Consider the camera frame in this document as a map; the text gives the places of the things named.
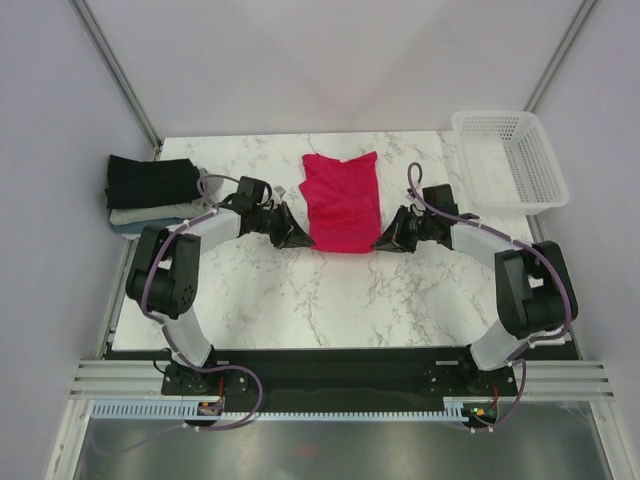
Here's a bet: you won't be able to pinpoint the white plastic basket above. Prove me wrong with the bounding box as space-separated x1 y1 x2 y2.
451 110 570 216

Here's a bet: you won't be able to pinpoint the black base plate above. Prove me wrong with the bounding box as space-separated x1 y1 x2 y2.
159 344 519 414

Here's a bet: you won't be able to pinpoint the aluminium rail profile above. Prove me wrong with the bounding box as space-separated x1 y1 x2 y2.
70 360 164 400

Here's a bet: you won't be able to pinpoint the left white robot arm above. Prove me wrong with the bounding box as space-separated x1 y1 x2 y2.
125 176 314 393

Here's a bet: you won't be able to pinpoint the folded blue t shirt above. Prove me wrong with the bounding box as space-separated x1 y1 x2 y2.
112 221 149 236

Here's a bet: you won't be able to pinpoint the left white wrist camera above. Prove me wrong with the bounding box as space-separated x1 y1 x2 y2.
272 186 286 201

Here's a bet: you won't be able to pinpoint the aluminium frame post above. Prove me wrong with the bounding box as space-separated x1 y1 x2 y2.
523 0 601 113
69 0 163 156

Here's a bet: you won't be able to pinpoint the white slotted cable duct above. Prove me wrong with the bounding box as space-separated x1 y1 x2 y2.
91 399 468 422

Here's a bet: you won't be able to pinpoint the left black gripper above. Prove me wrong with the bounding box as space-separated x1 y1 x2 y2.
252 202 314 250

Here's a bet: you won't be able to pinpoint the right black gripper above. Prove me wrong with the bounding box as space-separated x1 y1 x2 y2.
372 205 435 254

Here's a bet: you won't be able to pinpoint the left aluminium frame post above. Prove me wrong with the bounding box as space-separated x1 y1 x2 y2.
69 0 163 156

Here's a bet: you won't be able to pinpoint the folded black t shirt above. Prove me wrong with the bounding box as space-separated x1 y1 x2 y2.
105 155 201 210

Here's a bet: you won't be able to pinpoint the right aluminium frame post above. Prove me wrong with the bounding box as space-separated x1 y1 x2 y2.
523 0 601 113

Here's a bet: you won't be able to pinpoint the red t shirt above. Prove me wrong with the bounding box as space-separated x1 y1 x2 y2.
299 151 382 254

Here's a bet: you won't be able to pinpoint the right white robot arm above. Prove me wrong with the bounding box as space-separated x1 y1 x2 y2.
372 184 578 394

